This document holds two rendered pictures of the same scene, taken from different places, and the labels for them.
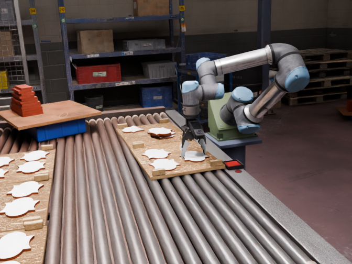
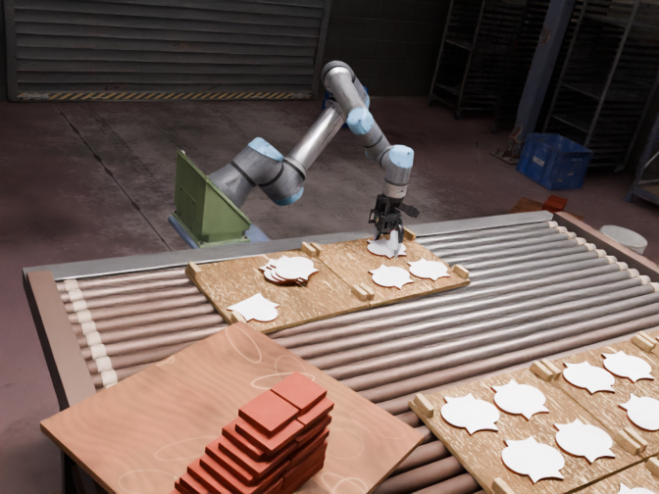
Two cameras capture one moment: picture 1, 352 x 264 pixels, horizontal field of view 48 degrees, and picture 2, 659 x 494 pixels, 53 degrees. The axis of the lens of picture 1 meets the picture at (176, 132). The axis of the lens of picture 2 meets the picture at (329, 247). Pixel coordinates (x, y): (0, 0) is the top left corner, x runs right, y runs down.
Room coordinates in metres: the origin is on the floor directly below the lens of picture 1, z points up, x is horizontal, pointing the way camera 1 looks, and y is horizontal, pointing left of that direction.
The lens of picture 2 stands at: (2.66, 1.70, 1.91)
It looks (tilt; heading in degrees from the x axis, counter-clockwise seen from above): 27 degrees down; 249
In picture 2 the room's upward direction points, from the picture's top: 11 degrees clockwise
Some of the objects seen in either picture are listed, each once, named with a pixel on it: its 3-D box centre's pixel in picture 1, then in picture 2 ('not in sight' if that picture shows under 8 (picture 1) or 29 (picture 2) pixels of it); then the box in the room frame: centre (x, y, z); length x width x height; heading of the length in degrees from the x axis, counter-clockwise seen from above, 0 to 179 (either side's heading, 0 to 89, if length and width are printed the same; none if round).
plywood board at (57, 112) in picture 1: (47, 112); (242, 432); (2.41, 0.80, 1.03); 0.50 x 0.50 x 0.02; 36
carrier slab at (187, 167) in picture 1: (174, 157); (387, 266); (1.79, 0.01, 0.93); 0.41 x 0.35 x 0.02; 18
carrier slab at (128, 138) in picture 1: (152, 134); (276, 287); (2.19, 0.14, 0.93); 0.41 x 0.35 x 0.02; 19
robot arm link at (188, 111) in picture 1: (190, 110); (395, 188); (1.79, -0.07, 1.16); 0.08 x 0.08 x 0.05
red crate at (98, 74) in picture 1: (97, 72); not in sight; (6.16, 1.18, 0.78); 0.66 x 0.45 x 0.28; 107
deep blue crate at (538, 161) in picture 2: not in sight; (553, 161); (-1.26, -3.18, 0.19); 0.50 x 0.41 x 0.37; 100
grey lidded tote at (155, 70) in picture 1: (158, 69); not in sight; (6.42, 0.24, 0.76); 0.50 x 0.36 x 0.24; 113
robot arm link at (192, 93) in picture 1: (191, 93); (398, 165); (1.79, -0.08, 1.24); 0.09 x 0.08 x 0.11; 102
